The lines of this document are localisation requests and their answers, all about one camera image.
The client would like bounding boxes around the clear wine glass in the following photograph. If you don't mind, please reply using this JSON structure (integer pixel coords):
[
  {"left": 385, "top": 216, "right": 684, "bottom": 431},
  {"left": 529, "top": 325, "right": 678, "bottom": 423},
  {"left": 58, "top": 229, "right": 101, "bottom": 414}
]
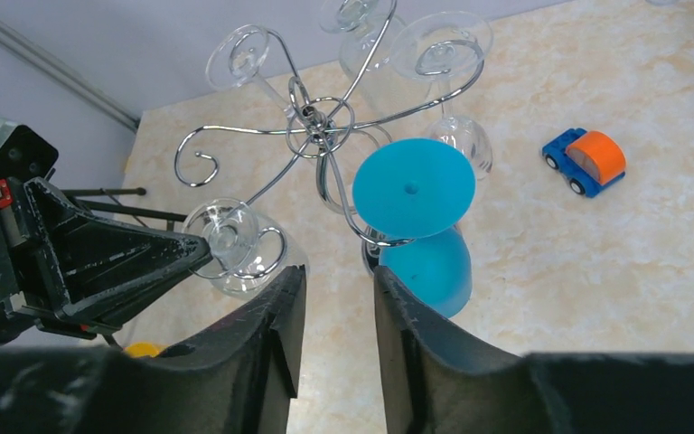
[
  {"left": 389, "top": 11, "right": 493, "bottom": 181},
  {"left": 182, "top": 198, "right": 309, "bottom": 301},
  {"left": 204, "top": 24, "right": 297, "bottom": 119},
  {"left": 319, "top": 0, "right": 428, "bottom": 117}
]

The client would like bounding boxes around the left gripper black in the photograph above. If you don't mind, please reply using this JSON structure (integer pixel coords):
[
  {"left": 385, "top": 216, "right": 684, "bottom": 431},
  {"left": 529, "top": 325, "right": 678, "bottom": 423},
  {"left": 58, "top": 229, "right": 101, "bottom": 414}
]
[{"left": 0, "top": 177, "right": 211, "bottom": 335}]

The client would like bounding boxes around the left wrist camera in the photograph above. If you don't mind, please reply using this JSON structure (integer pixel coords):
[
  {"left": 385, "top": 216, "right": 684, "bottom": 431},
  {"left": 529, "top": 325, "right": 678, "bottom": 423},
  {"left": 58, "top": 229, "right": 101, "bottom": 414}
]
[{"left": 0, "top": 118, "right": 59, "bottom": 182}]

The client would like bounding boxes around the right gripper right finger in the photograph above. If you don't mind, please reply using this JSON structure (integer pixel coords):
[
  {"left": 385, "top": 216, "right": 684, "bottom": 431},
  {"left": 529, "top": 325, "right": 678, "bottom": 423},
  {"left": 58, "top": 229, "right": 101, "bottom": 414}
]
[{"left": 373, "top": 267, "right": 694, "bottom": 433}]

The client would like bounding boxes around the chrome wire wine glass rack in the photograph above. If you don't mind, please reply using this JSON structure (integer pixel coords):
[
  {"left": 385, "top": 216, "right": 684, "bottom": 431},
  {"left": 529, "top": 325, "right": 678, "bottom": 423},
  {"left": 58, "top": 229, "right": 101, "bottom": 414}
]
[{"left": 173, "top": 0, "right": 486, "bottom": 277}]

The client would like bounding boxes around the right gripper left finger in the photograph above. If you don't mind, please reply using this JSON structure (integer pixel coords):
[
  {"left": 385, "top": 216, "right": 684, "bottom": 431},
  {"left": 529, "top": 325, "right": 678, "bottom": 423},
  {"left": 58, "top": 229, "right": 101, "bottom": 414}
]
[{"left": 0, "top": 266, "right": 306, "bottom": 433}]

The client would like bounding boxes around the aluminium corner profile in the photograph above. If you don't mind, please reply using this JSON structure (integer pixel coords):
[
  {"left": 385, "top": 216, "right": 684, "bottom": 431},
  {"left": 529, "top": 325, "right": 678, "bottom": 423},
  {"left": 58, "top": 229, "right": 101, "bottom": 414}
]
[{"left": 0, "top": 20, "right": 140, "bottom": 132}]

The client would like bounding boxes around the clear wine glass back left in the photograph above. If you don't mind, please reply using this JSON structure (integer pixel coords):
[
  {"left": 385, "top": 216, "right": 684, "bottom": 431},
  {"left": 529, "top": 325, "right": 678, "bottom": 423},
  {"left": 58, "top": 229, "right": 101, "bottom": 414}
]
[{"left": 204, "top": 24, "right": 297, "bottom": 119}]

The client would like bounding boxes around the black music stand tripod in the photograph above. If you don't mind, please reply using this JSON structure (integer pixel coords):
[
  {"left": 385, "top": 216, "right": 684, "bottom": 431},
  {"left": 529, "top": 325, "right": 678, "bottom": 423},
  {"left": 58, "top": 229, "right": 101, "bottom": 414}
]
[{"left": 61, "top": 187, "right": 187, "bottom": 231}]

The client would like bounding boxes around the clear wine glass front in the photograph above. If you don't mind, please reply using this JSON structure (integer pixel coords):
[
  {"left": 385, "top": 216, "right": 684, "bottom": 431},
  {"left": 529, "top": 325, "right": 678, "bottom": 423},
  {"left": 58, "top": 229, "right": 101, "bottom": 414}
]
[{"left": 182, "top": 198, "right": 309, "bottom": 301}]

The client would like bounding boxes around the blue wine glass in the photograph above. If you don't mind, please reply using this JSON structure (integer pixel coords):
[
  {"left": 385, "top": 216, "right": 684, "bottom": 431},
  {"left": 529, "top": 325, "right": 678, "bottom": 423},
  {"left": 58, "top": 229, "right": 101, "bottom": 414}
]
[{"left": 352, "top": 138, "right": 476, "bottom": 317}]

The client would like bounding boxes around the orange wine glass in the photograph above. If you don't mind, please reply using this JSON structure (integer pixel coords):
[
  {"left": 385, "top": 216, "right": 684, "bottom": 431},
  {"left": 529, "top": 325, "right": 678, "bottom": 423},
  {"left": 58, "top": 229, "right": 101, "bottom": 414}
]
[{"left": 124, "top": 342, "right": 166, "bottom": 358}]

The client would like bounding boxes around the blue and orange toy car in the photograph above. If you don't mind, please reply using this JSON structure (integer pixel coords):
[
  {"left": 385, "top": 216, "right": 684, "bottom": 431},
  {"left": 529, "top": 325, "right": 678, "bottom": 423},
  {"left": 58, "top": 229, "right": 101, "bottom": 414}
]
[{"left": 541, "top": 127, "right": 626, "bottom": 198}]

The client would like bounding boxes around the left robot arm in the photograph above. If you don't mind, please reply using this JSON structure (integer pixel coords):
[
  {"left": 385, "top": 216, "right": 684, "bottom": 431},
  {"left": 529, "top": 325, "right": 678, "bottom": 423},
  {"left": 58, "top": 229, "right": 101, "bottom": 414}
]
[{"left": 0, "top": 177, "right": 211, "bottom": 344}]

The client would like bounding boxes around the clear wine glass back middle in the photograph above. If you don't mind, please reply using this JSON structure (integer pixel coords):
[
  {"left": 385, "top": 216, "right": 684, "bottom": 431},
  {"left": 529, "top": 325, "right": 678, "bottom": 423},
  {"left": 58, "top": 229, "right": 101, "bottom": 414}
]
[{"left": 319, "top": 0, "right": 428, "bottom": 117}]

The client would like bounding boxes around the clear wine glass back right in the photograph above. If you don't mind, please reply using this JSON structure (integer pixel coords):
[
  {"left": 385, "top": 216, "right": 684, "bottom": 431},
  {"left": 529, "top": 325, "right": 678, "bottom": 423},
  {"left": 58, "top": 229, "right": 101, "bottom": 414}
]
[{"left": 389, "top": 11, "right": 493, "bottom": 181}]

